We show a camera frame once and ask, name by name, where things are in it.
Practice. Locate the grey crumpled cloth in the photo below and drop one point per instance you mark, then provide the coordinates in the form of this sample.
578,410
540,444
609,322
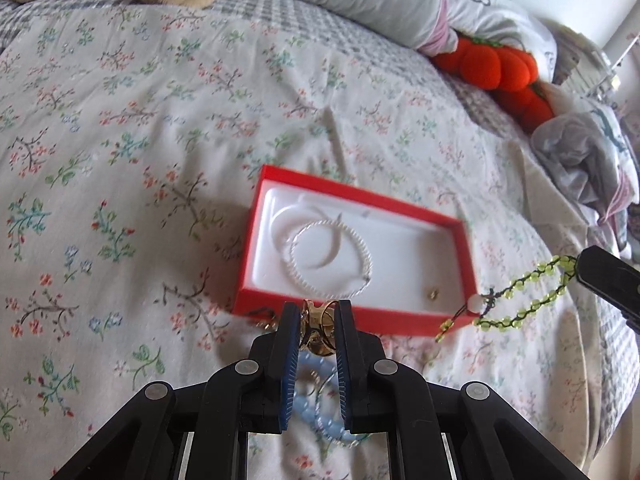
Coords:
585,160

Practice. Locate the orange pumpkin plush toy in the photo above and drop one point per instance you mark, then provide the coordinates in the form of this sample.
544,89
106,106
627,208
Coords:
500,72

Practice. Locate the red jewelry box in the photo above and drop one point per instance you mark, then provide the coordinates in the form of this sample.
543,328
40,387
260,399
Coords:
360,245

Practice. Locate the floral bed sheet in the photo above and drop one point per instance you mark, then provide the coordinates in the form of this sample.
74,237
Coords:
200,160

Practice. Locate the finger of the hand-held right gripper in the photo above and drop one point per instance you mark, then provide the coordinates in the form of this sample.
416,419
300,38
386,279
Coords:
607,280

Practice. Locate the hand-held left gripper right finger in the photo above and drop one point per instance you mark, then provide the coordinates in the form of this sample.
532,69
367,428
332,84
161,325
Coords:
344,360

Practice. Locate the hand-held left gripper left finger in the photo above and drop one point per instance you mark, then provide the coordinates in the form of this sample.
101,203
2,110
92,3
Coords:
291,360

